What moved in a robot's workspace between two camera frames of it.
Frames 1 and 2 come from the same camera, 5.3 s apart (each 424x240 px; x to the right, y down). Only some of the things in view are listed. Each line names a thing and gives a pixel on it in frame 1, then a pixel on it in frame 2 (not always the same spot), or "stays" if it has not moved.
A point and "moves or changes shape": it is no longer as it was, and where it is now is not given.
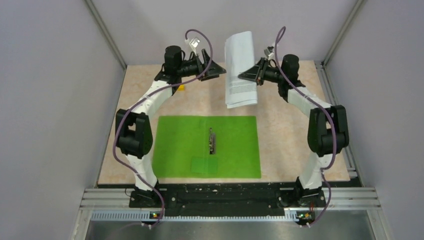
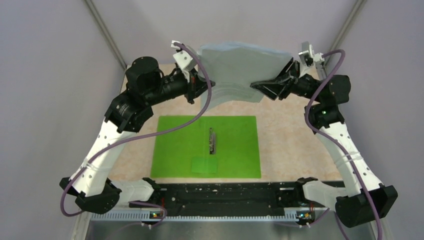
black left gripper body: [189, 68] → [176, 85]
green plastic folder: [182, 147] stays
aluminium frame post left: [106, 33] stays
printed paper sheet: [239, 60] moves or changes shape
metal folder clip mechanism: [212, 142] stays
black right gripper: [256, 73] → [272, 89]
